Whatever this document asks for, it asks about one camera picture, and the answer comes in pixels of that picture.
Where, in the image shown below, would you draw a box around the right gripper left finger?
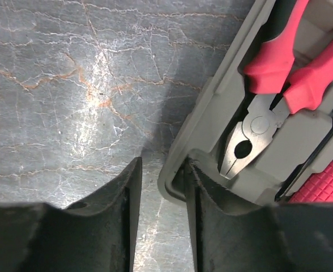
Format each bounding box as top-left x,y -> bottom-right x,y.
0,157 -> 142,271

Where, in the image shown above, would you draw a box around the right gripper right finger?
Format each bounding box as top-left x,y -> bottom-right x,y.
183,161 -> 333,271

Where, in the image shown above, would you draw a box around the grey plastic tool case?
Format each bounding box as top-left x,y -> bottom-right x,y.
157,1 -> 333,205

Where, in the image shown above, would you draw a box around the large red screwdriver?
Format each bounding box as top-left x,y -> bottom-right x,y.
274,122 -> 333,203

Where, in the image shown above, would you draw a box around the red black pliers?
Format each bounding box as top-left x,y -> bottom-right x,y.
219,1 -> 333,180

